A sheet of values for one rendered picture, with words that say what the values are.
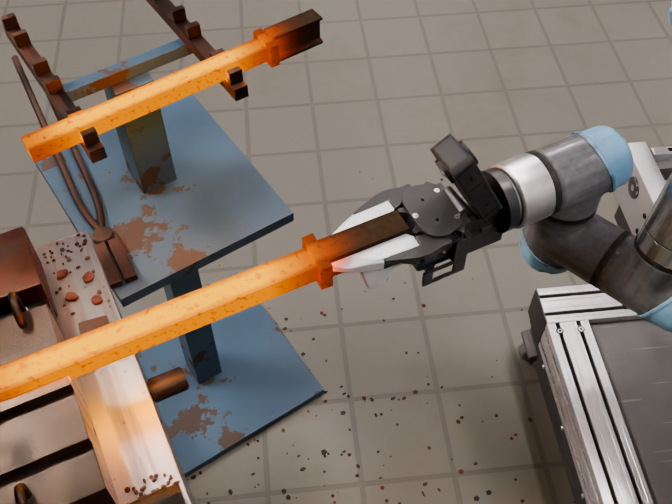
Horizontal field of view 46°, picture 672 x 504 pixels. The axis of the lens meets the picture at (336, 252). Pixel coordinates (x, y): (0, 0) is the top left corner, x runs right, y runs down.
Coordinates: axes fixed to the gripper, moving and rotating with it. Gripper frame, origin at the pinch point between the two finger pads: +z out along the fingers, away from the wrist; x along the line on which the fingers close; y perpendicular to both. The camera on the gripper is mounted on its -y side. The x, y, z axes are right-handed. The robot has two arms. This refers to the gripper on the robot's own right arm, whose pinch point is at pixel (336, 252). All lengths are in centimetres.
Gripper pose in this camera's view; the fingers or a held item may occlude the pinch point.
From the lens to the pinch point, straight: 78.8
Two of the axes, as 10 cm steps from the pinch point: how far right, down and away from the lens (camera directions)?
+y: 0.1, 6.0, 8.0
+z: -9.0, 3.5, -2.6
